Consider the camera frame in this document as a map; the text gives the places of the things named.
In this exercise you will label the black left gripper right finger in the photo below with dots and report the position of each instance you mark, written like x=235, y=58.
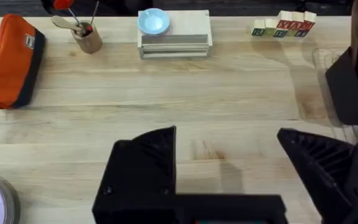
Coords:
x=328, y=168

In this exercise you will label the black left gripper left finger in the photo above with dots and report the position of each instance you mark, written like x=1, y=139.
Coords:
x=141, y=174

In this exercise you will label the pale wooden spoon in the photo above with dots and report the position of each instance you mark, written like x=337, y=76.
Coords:
x=62, y=22

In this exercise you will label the wooden utensil cup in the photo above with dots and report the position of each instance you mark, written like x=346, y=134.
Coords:
x=89, y=40

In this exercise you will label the pale wooden box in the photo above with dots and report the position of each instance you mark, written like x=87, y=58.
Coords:
x=188, y=34

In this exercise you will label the heap of lettered toy blocks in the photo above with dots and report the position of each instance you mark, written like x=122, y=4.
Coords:
x=286, y=26

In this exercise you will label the light blue bowl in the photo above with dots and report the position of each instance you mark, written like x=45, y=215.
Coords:
x=153, y=21

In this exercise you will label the thin metal stick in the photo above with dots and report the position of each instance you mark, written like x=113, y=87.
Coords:
x=94, y=12

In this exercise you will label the orange and black zip bag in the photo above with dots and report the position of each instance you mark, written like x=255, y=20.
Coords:
x=9, y=62

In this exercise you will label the red-tipped metal stick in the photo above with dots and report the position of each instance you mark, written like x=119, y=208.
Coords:
x=63, y=3

